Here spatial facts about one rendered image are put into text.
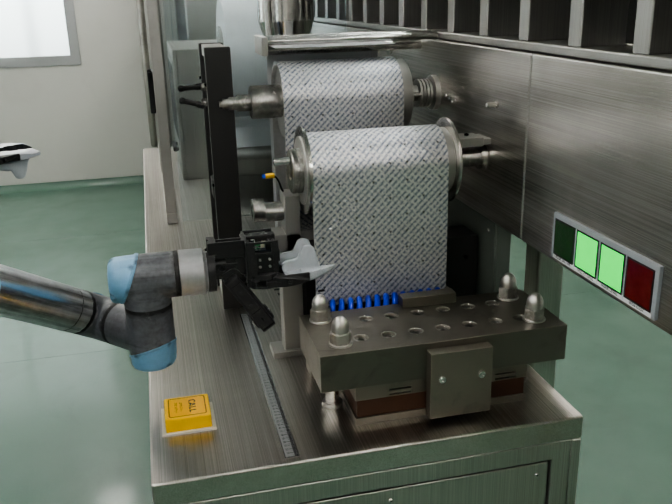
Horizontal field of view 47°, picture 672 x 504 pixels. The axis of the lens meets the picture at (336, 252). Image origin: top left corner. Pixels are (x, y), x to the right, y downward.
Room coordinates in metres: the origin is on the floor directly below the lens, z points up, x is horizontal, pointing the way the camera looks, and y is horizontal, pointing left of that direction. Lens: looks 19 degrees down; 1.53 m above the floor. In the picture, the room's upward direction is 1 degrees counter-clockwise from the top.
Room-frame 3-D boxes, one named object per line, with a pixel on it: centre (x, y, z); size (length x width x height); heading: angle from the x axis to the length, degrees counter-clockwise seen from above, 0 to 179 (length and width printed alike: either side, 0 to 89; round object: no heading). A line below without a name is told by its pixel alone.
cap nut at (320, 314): (1.14, 0.03, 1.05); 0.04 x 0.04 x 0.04
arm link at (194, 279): (1.17, 0.23, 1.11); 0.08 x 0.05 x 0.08; 13
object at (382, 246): (1.24, -0.08, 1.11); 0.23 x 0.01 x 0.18; 103
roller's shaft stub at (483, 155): (1.34, -0.23, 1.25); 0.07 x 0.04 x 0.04; 103
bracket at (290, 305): (1.29, 0.10, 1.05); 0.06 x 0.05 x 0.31; 103
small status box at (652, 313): (0.96, -0.35, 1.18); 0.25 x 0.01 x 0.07; 13
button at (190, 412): (1.06, 0.24, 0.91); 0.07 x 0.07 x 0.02; 13
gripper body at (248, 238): (1.18, 0.15, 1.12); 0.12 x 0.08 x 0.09; 103
